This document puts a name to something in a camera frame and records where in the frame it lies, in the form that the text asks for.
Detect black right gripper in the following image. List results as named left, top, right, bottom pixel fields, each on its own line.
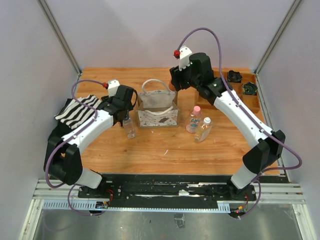
left=170, top=58, right=201, bottom=91

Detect clear bottle dark cap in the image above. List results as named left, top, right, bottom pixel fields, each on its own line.
left=122, top=118, right=136, bottom=139

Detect clear bottle pink cap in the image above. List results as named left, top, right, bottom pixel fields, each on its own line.
left=185, top=105, right=202, bottom=134

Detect black white striped cloth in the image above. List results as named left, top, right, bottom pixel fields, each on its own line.
left=48, top=98, right=95, bottom=142

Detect clear bottle white cap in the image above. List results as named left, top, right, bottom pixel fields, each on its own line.
left=194, top=117, right=213, bottom=143

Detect dark blue pump bottle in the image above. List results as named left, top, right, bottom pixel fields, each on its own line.
left=123, top=114, right=130, bottom=121

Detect bright blue pump bottle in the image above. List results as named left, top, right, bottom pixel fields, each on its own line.
left=168, top=81, right=177, bottom=92

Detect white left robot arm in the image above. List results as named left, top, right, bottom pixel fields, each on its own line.
left=43, top=84, right=138, bottom=198

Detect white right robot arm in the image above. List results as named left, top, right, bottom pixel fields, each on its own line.
left=170, top=47, right=286, bottom=200

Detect printed canvas tote bag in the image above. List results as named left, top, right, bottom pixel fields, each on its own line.
left=136, top=78, right=180, bottom=129

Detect black rolled tie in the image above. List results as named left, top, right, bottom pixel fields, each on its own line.
left=227, top=70, right=243, bottom=83

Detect wooden divided tray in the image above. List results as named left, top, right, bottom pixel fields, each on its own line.
left=194, top=68, right=261, bottom=114

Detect green yellow rolled tie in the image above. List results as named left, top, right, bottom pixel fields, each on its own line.
left=242, top=82, right=258, bottom=96

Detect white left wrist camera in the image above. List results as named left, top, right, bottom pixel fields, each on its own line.
left=107, top=79, right=121, bottom=97

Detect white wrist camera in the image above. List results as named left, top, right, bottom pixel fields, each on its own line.
left=178, top=45, right=193, bottom=71
left=107, top=79, right=121, bottom=97

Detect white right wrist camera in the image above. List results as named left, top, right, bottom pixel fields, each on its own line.
left=178, top=45, right=193, bottom=71

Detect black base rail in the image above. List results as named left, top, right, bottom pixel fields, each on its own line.
left=78, top=173, right=257, bottom=207

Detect grey slotted cable duct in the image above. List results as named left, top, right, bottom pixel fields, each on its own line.
left=41, top=199, right=231, bottom=214

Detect right aluminium frame post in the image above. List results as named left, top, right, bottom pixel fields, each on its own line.
left=253, top=0, right=304, bottom=75

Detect aluminium frame post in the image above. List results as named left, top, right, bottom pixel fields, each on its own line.
left=253, top=0, right=304, bottom=75
left=37, top=0, right=82, bottom=77

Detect left aluminium frame post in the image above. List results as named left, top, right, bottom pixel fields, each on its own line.
left=37, top=0, right=82, bottom=77

